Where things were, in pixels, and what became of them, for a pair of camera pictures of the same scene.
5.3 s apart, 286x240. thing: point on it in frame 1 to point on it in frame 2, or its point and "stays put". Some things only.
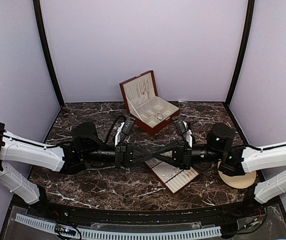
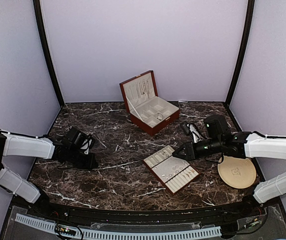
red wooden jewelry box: (150, 112) stays put
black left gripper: (124, 156) to (89, 165)
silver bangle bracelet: (157, 118) stays put
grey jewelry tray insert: (171, 176) stays put
